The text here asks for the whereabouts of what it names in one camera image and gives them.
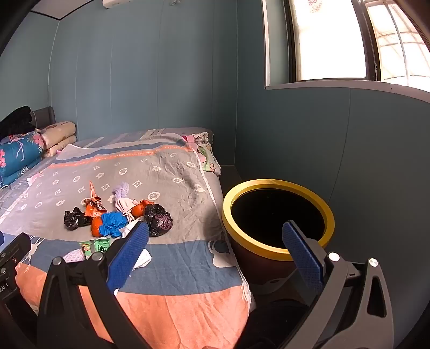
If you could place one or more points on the printed grey and orange blanket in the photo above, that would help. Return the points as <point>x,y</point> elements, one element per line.
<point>168,174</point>

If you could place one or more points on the pink floral pillow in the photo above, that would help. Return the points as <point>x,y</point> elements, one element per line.
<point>205,157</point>

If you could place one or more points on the grey headboard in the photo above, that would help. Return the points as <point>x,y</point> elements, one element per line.
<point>45,115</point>

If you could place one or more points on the white tissue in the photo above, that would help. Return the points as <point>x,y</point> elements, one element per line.
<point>142,260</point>

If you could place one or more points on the white air conditioner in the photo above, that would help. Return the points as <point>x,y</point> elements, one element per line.
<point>114,3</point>

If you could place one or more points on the purple yarn bundle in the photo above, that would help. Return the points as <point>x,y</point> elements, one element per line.
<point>121,191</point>

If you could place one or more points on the green snack wrapper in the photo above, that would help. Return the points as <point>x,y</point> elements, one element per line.
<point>100,246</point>

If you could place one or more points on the brown bin with yellow rim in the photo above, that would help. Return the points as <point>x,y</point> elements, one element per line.
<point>248,265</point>

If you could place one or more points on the pale dotted packet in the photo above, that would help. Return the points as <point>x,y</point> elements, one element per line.
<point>74,256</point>

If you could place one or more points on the blue cloth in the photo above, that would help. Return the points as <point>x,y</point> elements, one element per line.
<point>112,221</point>

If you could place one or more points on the blue floral folded quilt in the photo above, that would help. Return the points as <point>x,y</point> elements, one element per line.
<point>16,151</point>

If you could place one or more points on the small black plastic bag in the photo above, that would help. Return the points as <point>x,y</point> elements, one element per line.
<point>74,219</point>

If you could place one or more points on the orange snack wrapper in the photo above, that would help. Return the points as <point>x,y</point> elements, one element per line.
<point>94,208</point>

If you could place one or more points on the large black plastic bag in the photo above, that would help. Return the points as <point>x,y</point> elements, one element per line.
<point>158,219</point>

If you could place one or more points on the pale pink cloth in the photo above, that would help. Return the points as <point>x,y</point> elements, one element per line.
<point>124,205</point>

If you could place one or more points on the orange cloth at left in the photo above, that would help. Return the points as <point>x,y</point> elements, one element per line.
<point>96,226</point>

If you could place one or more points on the black cloth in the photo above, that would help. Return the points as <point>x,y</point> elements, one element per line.
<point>16,119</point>

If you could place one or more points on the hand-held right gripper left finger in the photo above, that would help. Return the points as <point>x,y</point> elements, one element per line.
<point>129,255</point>

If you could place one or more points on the patterned pillow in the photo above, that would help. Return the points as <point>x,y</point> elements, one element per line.
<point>58,132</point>

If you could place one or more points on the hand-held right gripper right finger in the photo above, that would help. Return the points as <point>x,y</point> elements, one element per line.
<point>302,255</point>

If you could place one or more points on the window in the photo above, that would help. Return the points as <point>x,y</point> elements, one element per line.
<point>326,40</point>

